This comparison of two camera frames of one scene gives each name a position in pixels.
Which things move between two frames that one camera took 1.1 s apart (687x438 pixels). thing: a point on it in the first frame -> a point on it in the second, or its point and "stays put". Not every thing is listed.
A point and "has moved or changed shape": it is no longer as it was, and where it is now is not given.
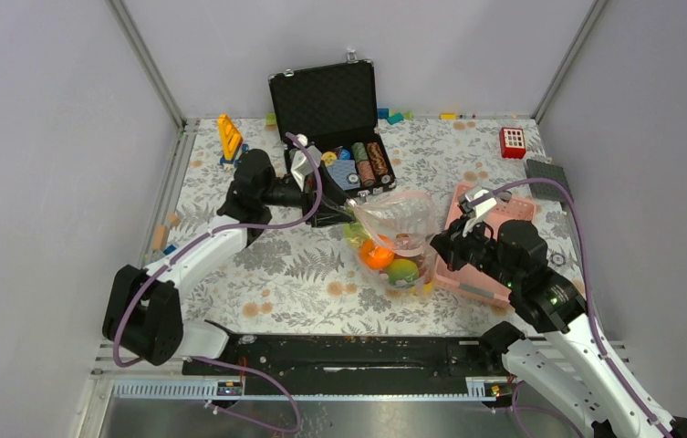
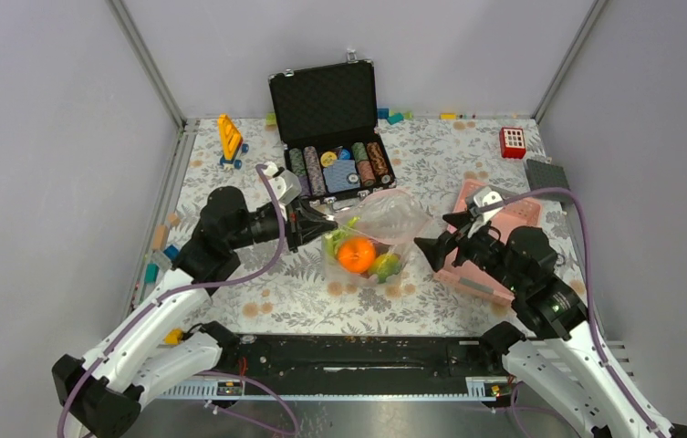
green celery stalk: x=355 y=234 -> x=333 y=238
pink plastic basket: x=459 y=282 stays put
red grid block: x=512 y=142 stays put
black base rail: x=353 y=359 stays put
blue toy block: x=167 y=251 stays put
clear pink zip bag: x=389 y=241 has moved or changed shape
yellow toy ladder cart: x=230 y=140 stays put
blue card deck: x=339 y=171 stays put
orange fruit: x=375 y=257 -> x=356 y=255
